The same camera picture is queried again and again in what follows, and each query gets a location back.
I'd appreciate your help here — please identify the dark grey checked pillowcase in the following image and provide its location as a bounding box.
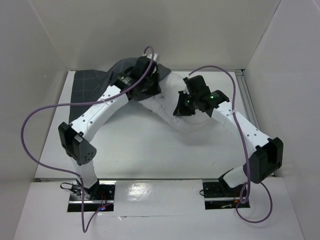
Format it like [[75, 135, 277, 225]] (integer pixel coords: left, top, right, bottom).
[[68, 57, 171, 123]]

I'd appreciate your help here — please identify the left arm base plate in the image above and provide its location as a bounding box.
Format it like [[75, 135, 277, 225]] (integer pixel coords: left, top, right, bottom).
[[60, 181, 116, 213]]

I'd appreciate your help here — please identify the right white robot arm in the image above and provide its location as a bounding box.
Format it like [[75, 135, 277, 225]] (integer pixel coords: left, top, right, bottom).
[[173, 75, 284, 196]]

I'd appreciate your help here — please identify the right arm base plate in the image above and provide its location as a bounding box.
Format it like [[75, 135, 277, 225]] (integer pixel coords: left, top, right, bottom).
[[199, 181, 243, 210]]

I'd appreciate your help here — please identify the purple cable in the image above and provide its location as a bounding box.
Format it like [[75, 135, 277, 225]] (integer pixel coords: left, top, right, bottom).
[[187, 65, 273, 223], [20, 45, 154, 233]]

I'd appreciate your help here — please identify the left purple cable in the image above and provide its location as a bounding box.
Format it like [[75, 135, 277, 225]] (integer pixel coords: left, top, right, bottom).
[[20, 45, 154, 233]]

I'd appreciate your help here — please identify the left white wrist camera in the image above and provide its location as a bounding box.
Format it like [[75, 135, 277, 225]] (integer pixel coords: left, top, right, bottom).
[[142, 53, 159, 62]]

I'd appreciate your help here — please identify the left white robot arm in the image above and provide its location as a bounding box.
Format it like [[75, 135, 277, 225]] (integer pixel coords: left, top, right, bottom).
[[58, 55, 161, 200]]

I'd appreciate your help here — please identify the white pillow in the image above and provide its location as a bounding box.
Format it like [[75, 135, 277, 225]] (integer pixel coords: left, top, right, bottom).
[[139, 71, 211, 132]]

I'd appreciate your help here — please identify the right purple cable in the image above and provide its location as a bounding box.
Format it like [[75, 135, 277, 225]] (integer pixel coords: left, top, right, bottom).
[[187, 65, 273, 223]]

